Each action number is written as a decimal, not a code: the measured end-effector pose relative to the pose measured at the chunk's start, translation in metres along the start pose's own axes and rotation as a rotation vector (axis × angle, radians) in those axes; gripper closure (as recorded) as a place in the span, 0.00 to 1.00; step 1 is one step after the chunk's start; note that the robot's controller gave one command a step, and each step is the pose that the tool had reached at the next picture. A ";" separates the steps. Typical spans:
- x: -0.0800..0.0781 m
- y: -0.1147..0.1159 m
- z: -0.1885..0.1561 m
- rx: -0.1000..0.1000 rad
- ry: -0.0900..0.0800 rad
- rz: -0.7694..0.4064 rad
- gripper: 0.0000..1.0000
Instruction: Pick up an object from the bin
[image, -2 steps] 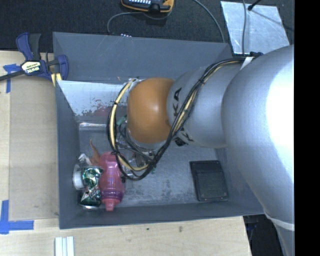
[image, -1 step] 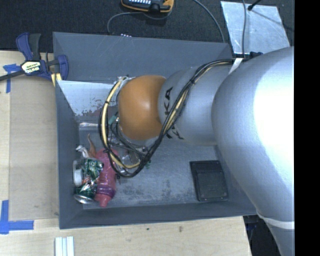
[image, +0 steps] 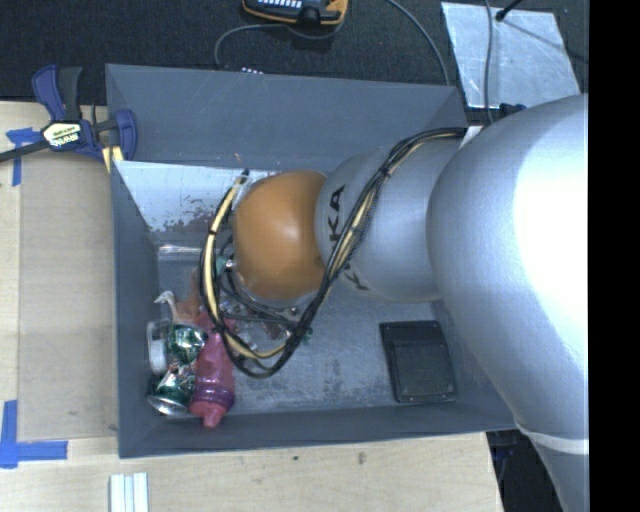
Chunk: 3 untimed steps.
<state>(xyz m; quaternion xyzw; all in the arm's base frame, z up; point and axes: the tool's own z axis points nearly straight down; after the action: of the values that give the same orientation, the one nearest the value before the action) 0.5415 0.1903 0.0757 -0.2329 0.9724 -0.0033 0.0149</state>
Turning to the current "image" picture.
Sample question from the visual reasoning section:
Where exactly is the peach and white toy figure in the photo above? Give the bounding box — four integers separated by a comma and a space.
153, 269, 203, 327

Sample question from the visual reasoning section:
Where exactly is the crushed green can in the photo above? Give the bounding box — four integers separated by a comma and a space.
146, 323, 209, 417

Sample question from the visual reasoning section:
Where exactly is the grey metal bin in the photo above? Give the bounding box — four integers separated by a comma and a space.
104, 63, 519, 459

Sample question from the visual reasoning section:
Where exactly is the clear plastic bottle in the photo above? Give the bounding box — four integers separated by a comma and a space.
146, 318, 172, 377

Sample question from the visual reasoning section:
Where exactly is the pink plastic bottle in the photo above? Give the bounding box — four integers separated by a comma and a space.
188, 311, 237, 429

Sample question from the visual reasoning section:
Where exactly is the pale wood board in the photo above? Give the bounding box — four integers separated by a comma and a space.
18, 148, 120, 442

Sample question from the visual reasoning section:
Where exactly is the black flat square box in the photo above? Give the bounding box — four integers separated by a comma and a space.
378, 320, 458, 404

